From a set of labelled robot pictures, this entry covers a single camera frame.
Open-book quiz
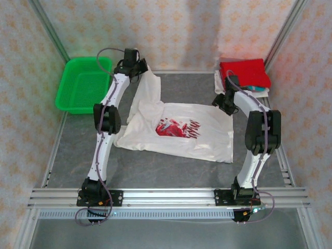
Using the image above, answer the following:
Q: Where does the white t-shirt with red print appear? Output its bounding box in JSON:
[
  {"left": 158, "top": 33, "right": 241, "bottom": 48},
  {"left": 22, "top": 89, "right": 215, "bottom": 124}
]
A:
[{"left": 115, "top": 66, "right": 236, "bottom": 164}]

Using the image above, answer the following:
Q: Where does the teal and pink folded t-shirt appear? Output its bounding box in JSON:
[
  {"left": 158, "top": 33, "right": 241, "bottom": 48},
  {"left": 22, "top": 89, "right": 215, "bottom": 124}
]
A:
[{"left": 245, "top": 85, "right": 267, "bottom": 93}]

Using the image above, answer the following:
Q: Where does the red folded t-shirt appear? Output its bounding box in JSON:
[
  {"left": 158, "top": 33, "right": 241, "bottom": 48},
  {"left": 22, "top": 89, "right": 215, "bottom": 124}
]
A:
[{"left": 219, "top": 59, "right": 272, "bottom": 89}]

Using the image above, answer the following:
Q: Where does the green plastic basket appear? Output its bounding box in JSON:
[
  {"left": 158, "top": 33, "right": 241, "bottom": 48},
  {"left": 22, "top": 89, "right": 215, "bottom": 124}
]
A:
[{"left": 55, "top": 56, "right": 113, "bottom": 115}]

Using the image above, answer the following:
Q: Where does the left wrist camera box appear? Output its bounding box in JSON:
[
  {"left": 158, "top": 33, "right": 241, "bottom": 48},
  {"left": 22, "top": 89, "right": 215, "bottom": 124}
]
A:
[{"left": 123, "top": 48, "right": 140, "bottom": 63}]

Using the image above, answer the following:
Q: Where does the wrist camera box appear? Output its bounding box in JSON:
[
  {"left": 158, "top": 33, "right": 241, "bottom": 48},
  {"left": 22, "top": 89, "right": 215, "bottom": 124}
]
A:
[
  {"left": 224, "top": 75, "right": 241, "bottom": 91},
  {"left": 123, "top": 48, "right": 140, "bottom": 63}
]

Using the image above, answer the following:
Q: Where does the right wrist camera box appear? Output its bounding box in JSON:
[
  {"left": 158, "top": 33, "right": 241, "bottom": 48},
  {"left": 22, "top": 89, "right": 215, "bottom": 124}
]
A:
[{"left": 224, "top": 75, "right": 241, "bottom": 91}]

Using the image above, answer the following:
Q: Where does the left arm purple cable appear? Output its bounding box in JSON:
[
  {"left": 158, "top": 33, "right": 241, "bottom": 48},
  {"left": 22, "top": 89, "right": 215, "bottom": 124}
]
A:
[{"left": 74, "top": 47, "right": 127, "bottom": 226}]

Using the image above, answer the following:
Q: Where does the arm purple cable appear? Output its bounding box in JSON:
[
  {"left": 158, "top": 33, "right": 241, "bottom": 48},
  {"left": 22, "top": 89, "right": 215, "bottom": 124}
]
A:
[
  {"left": 225, "top": 70, "right": 276, "bottom": 224},
  {"left": 74, "top": 47, "right": 127, "bottom": 226}
]

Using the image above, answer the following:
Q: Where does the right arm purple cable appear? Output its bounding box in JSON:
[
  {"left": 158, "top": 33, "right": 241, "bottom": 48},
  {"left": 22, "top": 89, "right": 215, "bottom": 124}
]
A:
[{"left": 225, "top": 70, "right": 276, "bottom": 224}]

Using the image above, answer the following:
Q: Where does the aluminium table side rail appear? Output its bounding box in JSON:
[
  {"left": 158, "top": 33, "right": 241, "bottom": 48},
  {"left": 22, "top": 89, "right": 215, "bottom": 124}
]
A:
[
  {"left": 261, "top": 98, "right": 324, "bottom": 249},
  {"left": 14, "top": 113, "right": 70, "bottom": 249}
]

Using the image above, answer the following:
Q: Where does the aluminium frame post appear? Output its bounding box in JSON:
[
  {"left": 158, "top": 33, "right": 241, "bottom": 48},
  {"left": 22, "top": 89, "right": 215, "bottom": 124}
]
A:
[
  {"left": 264, "top": 0, "right": 310, "bottom": 68},
  {"left": 27, "top": 0, "right": 71, "bottom": 62}
]

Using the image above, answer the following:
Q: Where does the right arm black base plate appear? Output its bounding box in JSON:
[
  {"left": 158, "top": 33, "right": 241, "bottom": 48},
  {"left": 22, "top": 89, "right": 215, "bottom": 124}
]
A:
[{"left": 214, "top": 188, "right": 260, "bottom": 208}]

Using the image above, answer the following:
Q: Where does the aluminium mounting rail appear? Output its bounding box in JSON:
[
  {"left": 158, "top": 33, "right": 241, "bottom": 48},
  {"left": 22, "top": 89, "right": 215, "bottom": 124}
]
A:
[{"left": 27, "top": 188, "right": 311, "bottom": 209}]

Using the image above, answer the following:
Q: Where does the slotted grey cable duct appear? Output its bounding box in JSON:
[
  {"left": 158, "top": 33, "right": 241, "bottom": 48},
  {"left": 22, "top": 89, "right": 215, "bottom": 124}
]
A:
[{"left": 37, "top": 209, "right": 236, "bottom": 220}]

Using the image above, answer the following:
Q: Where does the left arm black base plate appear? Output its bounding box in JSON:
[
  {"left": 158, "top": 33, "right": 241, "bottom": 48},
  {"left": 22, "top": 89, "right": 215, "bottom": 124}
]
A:
[{"left": 76, "top": 190, "right": 123, "bottom": 208}]

